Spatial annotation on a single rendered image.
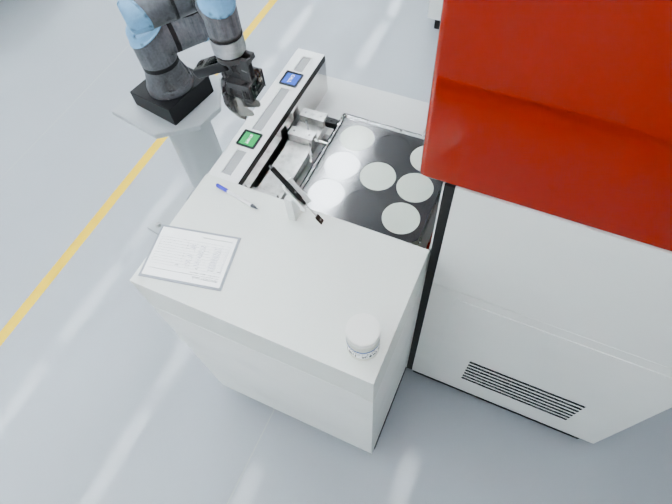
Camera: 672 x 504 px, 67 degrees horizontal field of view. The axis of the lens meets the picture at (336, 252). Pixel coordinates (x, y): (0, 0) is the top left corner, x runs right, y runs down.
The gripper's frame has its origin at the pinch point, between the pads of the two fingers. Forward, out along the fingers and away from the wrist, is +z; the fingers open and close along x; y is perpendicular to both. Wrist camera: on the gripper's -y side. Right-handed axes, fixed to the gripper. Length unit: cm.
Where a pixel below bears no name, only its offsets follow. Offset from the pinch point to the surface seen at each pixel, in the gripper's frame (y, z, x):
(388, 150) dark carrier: 35.9, 15.9, 15.0
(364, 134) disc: 27.3, 15.8, 18.3
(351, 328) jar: 50, 0, -45
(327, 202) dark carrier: 26.9, 16.0, -8.0
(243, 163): 2.5, 9.8, -8.1
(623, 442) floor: 139, 106, -11
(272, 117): 2.2, 9.7, 10.0
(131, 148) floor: -119, 105, 45
